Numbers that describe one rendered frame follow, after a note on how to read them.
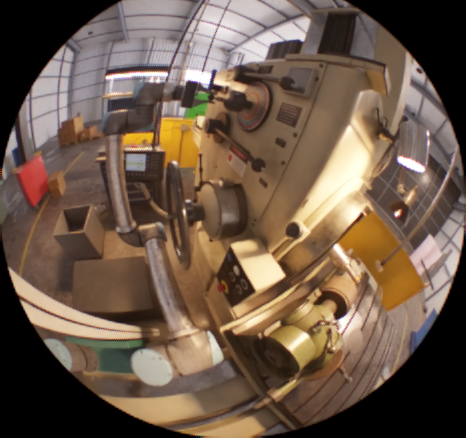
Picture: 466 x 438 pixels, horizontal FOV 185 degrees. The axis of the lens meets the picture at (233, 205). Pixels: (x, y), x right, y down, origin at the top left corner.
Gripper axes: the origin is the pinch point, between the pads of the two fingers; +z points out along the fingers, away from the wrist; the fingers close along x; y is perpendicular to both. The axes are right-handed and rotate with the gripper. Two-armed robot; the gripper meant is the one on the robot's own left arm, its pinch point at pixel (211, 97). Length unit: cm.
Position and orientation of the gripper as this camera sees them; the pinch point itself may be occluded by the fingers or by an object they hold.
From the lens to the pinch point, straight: 71.5
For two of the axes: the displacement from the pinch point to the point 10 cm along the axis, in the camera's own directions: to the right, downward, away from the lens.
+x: -2.6, 7.5, 6.1
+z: 8.6, -1.1, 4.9
